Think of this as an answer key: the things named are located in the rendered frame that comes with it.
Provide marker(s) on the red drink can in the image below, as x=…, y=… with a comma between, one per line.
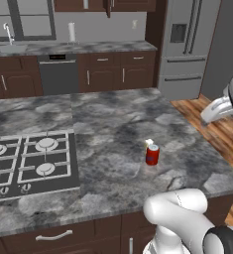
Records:
x=152, y=155

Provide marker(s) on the brown island drawer front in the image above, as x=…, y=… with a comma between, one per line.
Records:
x=68, y=246

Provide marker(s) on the dark gas hob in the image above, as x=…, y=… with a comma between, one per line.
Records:
x=48, y=172

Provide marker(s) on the small white boxed drink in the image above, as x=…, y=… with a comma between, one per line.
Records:
x=148, y=142

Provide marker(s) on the grey dishwasher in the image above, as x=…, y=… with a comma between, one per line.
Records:
x=58, y=76

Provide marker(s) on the brown base cupboards beside fridge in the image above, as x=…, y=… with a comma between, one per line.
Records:
x=104, y=76

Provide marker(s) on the silver fridge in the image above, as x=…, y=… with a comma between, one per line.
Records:
x=184, y=49

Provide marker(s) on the brown island cupboard door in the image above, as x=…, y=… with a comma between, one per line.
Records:
x=138, y=228

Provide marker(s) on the grey sink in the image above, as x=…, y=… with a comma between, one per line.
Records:
x=9, y=49

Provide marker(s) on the hob control knob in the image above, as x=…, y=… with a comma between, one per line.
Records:
x=3, y=190
x=25, y=188

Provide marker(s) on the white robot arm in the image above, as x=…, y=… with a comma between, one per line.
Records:
x=184, y=211

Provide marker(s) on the silver tap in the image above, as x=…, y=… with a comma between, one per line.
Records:
x=9, y=33

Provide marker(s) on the grey framed window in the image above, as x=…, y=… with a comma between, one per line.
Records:
x=32, y=20

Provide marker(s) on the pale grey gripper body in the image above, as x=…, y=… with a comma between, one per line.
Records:
x=217, y=109

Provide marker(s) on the white paper towel roll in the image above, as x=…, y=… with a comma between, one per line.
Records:
x=71, y=32

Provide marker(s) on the white wall socket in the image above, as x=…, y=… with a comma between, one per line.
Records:
x=134, y=24

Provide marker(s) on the brown wall cabinets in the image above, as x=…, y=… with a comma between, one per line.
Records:
x=134, y=4

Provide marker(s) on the brown base cupboards under sink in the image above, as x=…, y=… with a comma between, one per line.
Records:
x=19, y=79

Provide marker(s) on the open brown cabinet door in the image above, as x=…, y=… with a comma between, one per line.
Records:
x=107, y=8

